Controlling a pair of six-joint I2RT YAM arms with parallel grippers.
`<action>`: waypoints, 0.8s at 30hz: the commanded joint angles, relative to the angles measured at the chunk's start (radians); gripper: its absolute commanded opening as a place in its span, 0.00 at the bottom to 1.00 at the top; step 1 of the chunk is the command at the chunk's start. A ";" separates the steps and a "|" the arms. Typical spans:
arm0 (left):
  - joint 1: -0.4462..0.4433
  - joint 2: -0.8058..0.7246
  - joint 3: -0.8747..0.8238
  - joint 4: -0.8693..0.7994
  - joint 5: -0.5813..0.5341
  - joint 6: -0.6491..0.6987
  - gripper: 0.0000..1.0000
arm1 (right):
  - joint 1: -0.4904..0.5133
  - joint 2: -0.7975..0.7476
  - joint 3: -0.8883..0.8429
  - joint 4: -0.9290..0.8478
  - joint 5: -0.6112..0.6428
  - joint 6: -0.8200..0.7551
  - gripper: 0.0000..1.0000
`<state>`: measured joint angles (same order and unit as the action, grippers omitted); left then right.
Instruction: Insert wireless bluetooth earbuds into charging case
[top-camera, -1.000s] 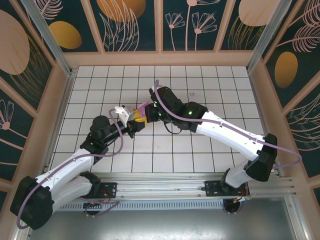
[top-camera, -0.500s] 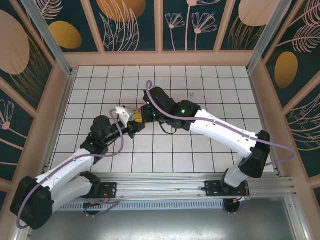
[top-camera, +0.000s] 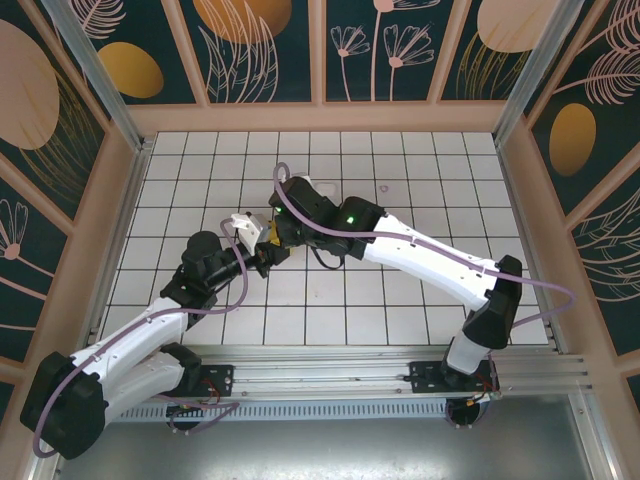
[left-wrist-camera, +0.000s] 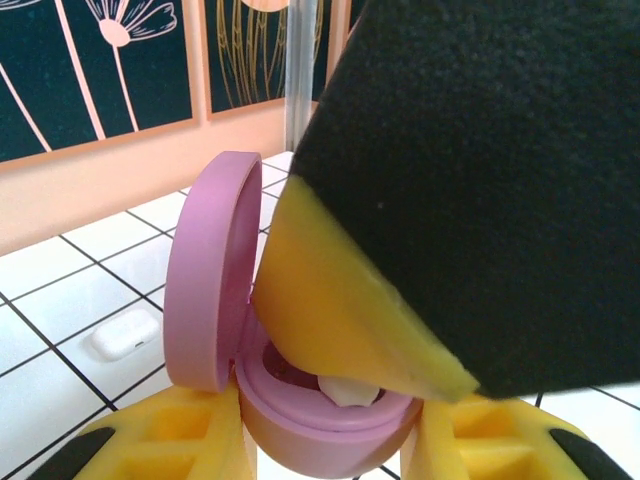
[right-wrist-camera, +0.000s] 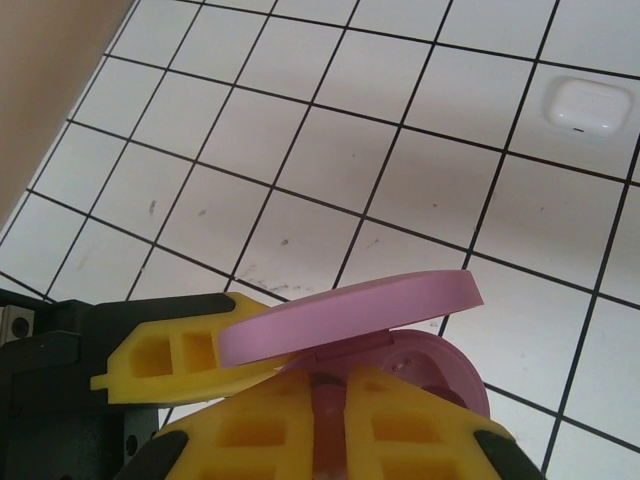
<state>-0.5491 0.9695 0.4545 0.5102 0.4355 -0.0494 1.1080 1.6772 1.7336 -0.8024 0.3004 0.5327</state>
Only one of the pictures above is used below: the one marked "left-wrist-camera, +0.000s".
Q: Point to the white earbud charging case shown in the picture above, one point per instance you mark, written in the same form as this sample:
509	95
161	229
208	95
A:
125	335

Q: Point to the purple stain spot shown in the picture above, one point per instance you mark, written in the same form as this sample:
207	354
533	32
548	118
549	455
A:
210	280

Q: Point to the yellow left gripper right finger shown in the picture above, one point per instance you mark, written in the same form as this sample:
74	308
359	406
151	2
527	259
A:
475	450

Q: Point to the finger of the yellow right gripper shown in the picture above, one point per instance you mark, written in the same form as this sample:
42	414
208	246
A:
475	200

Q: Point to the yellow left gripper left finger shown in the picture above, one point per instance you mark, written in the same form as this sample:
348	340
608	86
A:
135	425

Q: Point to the aluminium corner post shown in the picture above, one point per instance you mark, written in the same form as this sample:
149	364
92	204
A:
301	75

